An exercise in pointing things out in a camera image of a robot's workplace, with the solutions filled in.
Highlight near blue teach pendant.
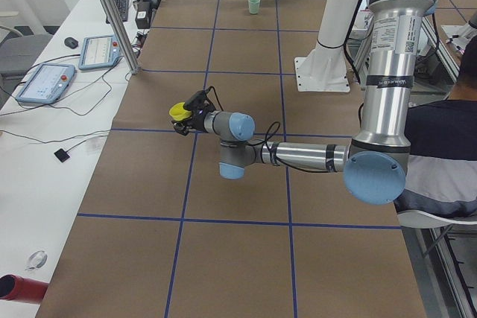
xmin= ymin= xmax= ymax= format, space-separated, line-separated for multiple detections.
xmin=16 ymin=63 xmax=76 ymax=104

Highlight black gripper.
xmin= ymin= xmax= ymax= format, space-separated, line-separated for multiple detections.
xmin=171 ymin=109 xmax=215 ymax=136

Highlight far blue teach pendant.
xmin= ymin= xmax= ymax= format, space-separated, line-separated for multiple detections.
xmin=78 ymin=35 xmax=121 ymax=71

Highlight red cylinder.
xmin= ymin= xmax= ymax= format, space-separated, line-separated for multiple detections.
xmin=1 ymin=274 xmax=48 ymax=304

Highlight small black square pad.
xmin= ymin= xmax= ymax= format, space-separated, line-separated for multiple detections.
xmin=54 ymin=148 xmax=70 ymax=162

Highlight green plastic cup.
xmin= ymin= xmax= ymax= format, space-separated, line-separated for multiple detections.
xmin=248 ymin=0 xmax=261 ymax=15

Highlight clear tape roll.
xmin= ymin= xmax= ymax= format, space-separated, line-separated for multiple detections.
xmin=25 ymin=250 xmax=48 ymax=271

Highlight black computer mouse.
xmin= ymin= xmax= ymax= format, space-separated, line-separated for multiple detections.
xmin=64 ymin=36 xmax=79 ymax=49

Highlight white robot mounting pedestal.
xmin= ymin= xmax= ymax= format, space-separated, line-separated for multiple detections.
xmin=294 ymin=0 xmax=359 ymax=93

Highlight aluminium frame post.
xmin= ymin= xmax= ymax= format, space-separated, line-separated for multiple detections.
xmin=100 ymin=0 xmax=139 ymax=74

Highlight grey office chair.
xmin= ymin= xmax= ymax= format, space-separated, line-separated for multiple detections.
xmin=1 ymin=25 xmax=53 ymax=86

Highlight black power adapter box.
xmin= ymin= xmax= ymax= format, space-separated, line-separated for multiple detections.
xmin=135 ymin=0 xmax=151 ymax=29

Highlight seated person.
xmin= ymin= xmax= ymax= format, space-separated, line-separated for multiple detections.
xmin=394 ymin=39 xmax=476 ymax=218

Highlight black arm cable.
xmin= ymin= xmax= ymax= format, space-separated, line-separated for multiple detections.
xmin=206 ymin=85 xmax=347 ymax=174

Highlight black keyboard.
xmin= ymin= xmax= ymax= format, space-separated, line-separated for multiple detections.
xmin=114 ymin=0 xmax=130 ymax=22

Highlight yellow plastic cup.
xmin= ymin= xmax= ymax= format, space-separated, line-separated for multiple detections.
xmin=168 ymin=102 xmax=192 ymax=122

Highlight white chair seat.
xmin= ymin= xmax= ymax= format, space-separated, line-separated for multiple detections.
xmin=397 ymin=210 xmax=476 ymax=229

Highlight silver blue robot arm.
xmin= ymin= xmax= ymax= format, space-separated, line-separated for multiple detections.
xmin=169 ymin=0 xmax=436 ymax=205

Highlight blue teach pendant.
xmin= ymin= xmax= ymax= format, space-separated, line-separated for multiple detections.
xmin=16 ymin=63 xmax=76 ymax=104
xmin=78 ymin=35 xmax=121 ymax=71

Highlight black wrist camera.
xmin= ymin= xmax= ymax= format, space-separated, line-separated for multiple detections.
xmin=183 ymin=89 xmax=209 ymax=111

